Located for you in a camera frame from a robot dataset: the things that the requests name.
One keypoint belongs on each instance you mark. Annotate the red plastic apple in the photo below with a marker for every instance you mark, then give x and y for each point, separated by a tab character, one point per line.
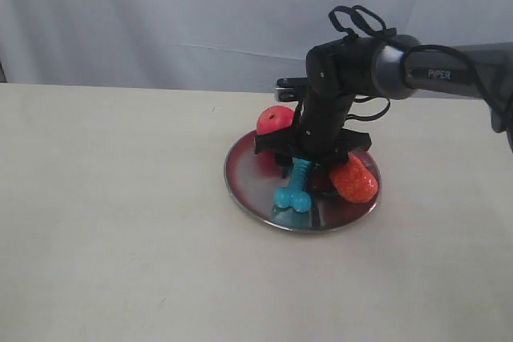
273	119

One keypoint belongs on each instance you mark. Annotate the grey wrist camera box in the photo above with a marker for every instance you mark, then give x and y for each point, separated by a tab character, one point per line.
288	90

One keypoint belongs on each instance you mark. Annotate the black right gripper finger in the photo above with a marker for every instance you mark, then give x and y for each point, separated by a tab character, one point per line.
327	167

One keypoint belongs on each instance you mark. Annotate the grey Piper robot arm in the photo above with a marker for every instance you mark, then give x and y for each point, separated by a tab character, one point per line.
338	72

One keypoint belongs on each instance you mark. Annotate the purple toy fruit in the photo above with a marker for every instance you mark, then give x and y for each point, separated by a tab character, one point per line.
319	182

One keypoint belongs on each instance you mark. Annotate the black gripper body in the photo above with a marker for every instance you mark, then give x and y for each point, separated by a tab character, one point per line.
317	133

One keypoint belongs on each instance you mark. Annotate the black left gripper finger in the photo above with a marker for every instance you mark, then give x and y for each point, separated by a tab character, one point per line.
285	162

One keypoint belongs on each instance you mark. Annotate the grey-blue backdrop cloth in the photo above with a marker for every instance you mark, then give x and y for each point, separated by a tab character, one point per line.
215	45

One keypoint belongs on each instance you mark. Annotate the round stainless steel plate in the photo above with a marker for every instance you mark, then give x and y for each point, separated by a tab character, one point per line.
252	179

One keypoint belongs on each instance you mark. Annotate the turquoise toy bone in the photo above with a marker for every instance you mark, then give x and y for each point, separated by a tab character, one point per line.
294	195

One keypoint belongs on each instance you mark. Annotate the orange toy strawberry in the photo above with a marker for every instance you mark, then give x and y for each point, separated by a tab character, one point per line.
353	181

